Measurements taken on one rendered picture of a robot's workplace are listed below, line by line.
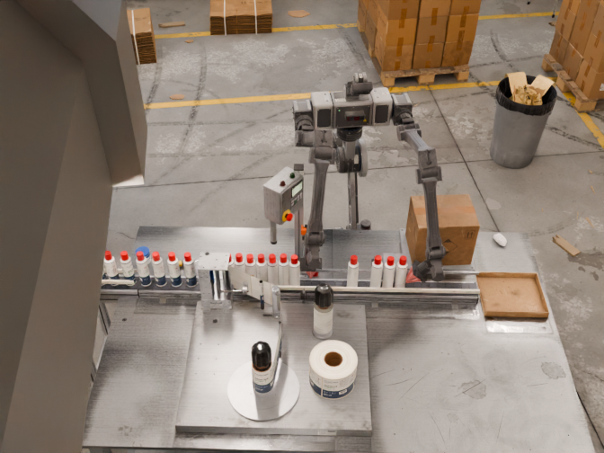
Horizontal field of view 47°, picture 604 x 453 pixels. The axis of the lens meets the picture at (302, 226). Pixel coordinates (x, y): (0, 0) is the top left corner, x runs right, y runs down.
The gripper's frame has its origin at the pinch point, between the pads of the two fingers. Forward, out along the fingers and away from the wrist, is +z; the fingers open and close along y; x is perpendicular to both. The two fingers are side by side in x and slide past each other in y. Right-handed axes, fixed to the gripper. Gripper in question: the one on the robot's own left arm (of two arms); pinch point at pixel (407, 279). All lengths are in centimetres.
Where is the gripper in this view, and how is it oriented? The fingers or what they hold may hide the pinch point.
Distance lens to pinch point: 339.8
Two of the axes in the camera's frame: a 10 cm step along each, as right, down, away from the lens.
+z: -6.3, 5.6, 5.5
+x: 7.8, 4.8, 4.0
